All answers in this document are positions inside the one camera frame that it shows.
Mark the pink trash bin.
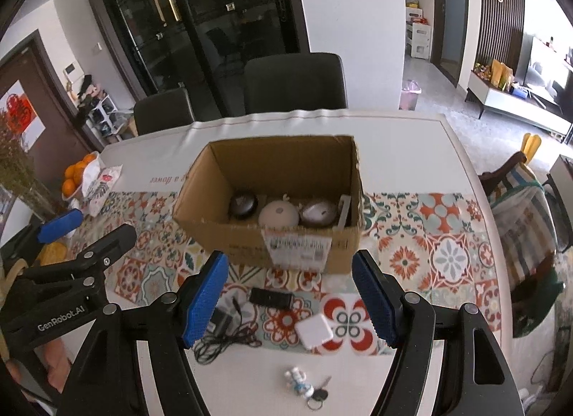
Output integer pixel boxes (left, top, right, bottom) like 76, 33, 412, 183
399, 79, 422, 111

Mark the grey oval earbuds case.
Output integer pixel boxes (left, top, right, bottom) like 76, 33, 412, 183
228, 190, 258, 220

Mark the pink round sensor night light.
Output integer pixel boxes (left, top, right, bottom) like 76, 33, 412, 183
258, 195, 299, 229

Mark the white storage cabinet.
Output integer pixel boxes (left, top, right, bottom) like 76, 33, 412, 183
406, 7, 432, 60

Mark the chair with striped blanket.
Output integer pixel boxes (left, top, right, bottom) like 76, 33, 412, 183
480, 151, 565, 338

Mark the white rectangular device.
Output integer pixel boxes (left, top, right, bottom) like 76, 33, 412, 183
336, 195, 352, 230

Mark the small white figurine keychain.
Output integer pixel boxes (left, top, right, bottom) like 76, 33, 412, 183
284, 367, 331, 411

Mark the white printed snack bag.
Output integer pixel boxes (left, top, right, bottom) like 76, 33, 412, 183
82, 160, 122, 217

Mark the person's left hand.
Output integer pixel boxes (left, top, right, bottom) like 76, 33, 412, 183
5, 338, 71, 401

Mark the glass vase with dried flowers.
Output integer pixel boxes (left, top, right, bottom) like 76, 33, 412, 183
1, 112, 62, 220

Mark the black power adapter with cable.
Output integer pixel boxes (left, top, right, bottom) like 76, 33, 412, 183
193, 298, 262, 366

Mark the black car key holder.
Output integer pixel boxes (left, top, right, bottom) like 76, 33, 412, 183
249, 287, 293, 310

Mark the white tv cabinet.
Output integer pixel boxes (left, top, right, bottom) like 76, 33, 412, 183
466, 72, 572, 142

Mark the cardboard box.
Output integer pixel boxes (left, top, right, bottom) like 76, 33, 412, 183
173, 136, 363, 275

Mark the white square charger plug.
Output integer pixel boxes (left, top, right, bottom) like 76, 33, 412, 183
294, 313, 334, 350

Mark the pile of oranges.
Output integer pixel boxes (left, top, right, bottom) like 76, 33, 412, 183
61, 151, 99, 200

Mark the black dining chair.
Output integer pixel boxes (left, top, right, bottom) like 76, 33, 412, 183
133, 87, 194, 136
244, 52, 348, 115

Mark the shoe rack with items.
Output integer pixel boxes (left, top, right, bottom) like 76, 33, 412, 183
65, 75, 138, 145

